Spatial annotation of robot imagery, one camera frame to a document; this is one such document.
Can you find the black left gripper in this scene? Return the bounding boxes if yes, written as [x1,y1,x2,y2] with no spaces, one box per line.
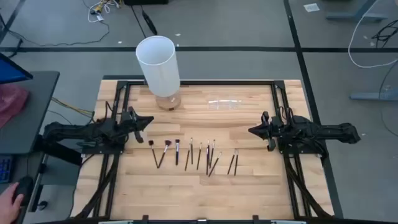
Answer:
[120,106,155,144]

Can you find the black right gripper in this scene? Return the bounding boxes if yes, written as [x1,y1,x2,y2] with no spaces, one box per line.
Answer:
[248,111,292,152]

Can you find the fan-head black makeup brush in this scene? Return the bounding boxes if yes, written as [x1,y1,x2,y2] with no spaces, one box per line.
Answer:
[157,139,172,169]

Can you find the clear acrylic organizer box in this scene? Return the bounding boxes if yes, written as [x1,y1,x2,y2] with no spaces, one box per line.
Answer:
[207,98,244,111]

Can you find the white shade wooden base lamp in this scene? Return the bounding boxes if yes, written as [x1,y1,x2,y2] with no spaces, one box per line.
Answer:
[135,35,182,111]

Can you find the black side desk leg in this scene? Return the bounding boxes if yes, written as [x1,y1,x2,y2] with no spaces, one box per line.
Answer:
[29,135,83,213]

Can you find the black power adapter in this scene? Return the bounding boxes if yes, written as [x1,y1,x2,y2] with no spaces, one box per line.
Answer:
[141,11,158,35]

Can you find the grey side desk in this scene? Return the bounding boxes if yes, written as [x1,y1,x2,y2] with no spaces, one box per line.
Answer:
[0,70,60,156]

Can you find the blue-grey desk foot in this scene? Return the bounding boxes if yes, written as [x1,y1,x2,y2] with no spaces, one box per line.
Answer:
[325,0,388,23]
[349,90,398,101]

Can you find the black box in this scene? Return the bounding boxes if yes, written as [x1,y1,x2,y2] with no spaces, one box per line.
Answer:
[123,0,170,6]

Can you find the black computer mouse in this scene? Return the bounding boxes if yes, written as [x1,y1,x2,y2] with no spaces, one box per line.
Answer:
[12,175,34,205]

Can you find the pink cloth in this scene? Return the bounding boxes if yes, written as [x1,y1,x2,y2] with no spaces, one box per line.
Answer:
[0,84,30,129]

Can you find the white paper sheet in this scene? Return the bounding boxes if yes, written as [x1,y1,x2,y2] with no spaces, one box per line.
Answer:
[303,2,321,13]

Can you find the blue screen monitor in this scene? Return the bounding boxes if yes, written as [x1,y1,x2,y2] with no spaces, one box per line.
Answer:
[0,52,34,85]

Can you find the dark computer keyboard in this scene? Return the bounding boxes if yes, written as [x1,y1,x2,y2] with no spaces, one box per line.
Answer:
[0,155,15,184]

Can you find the person's hand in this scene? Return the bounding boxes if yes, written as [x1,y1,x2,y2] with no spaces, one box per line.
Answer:
[0,182,25,224]

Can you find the black aluminium table frame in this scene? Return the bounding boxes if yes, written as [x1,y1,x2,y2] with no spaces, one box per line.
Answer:
[71,80,335,224]

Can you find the black cable bundle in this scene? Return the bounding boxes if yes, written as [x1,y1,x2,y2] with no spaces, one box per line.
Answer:
[76,154,121,219]
[284,155,331,218]

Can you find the yellow cables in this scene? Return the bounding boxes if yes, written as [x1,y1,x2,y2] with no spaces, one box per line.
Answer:
[50,96,95,118]

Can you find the thin black floor cable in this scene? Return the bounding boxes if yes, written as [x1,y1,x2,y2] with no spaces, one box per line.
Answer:
[6,20,111,47]

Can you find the white cable bundle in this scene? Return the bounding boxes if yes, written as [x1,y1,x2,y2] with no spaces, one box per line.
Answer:
[88,0,121,24]

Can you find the long white cable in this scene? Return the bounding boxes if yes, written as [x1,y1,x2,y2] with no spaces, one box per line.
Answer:
[348,0,398,69]

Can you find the black cable tangle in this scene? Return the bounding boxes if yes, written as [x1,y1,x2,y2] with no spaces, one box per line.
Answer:
[371,19,398,48]

